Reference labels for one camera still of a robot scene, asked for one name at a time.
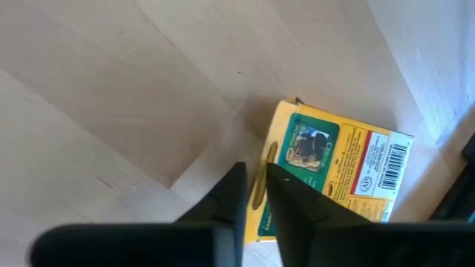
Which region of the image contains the yellow green crayon box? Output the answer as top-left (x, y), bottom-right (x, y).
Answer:
top-left (243, 96), bottom-right (415, 244)

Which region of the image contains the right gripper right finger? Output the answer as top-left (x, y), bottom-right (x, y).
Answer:
top-left (266, 162), bottom-right (446, 267)

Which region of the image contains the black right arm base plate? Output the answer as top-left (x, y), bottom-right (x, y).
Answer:
top-left (428, 131), bottom-right (475, 223)

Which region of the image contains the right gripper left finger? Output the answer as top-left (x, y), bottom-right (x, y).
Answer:
top-left (125, 162), bottom-right (248, 267)

